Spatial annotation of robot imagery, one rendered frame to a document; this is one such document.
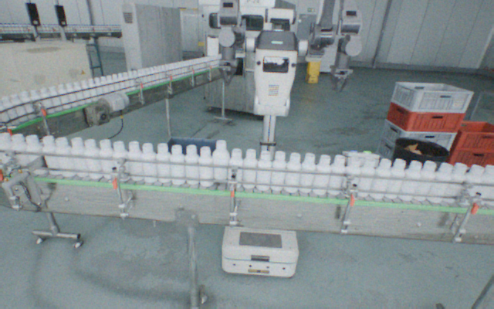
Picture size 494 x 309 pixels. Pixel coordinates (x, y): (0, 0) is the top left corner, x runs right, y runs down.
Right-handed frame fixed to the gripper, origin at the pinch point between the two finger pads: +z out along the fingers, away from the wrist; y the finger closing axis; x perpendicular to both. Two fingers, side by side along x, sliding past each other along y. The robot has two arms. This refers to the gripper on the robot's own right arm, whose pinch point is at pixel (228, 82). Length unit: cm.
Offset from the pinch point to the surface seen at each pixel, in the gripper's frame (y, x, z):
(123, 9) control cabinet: -526, -288, -41
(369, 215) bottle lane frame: 21, 62, 47
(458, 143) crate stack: -168, 244, 86
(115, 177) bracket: 26, -39, 33
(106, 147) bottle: 15, -47, 26
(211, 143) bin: -42, -14, 47
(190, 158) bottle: 16.7, -12.9, 27.8
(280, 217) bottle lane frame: 20, 25, 51
